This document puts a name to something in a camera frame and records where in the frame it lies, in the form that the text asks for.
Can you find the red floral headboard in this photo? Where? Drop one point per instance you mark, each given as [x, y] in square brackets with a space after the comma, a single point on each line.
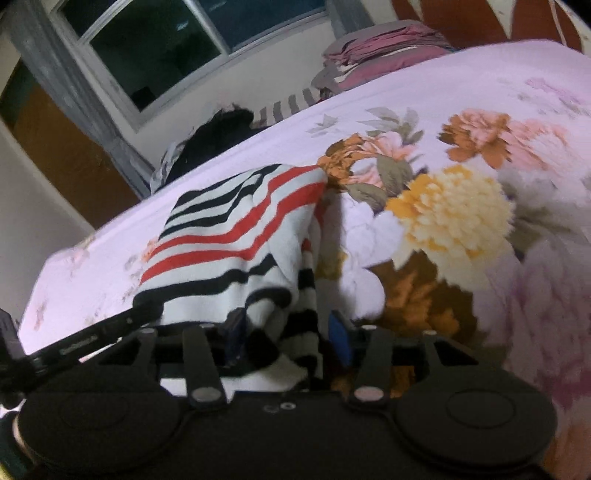
[485, 18]

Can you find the grey striped cloth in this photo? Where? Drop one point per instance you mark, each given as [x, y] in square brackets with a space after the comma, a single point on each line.
[286, 108]

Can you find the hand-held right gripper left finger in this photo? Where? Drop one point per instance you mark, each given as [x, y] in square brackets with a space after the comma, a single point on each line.
[201, 364]

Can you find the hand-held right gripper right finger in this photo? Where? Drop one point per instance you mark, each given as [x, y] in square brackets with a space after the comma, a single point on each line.
[340, 339]

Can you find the brown wooden door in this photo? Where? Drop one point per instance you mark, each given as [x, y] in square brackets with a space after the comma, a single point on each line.
[51, 152]

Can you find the pile of dark clothes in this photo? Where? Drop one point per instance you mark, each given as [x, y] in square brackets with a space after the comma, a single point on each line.
[212, 138]

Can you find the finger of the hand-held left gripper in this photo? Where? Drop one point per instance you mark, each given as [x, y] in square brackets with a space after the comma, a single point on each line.
[92, 339]

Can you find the patterned light cloth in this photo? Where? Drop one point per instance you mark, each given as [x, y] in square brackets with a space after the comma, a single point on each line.
[161, 168]

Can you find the white framed window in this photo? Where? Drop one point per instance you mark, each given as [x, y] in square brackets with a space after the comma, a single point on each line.
[152, 41]

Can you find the striped knit sweater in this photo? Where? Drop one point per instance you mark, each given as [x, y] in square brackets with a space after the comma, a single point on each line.
[231, 240]

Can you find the folded pink blankets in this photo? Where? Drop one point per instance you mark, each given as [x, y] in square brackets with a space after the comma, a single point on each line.
[383, 50]

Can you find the pink floral bed sheet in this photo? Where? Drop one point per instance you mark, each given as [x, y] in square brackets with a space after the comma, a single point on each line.
[461, 184]

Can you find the grey curtain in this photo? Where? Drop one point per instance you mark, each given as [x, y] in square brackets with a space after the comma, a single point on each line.
[69, 92]

